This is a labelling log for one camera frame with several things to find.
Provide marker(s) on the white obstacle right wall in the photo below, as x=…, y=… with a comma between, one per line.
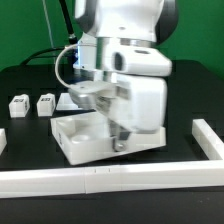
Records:
x=208, y=140

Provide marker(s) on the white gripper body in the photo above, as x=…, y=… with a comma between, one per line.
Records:
x=136, y=103

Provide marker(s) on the white obstacle front wall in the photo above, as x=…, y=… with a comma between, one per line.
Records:
x=86, y=180

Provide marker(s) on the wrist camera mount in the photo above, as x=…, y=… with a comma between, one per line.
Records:
x=84, y=94

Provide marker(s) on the white square tabletop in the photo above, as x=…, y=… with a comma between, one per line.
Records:
x=85, y=138

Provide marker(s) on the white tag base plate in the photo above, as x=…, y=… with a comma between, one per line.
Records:
x=65, y=103

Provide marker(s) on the white obstacle left wall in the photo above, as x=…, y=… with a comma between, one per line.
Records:
x=3, y=141

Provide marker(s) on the white obstacle wall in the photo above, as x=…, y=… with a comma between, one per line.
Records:
x=208, y=140
x=86, y=180
x=3, y=141

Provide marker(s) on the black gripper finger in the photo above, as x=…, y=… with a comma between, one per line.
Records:
x=120, y=136

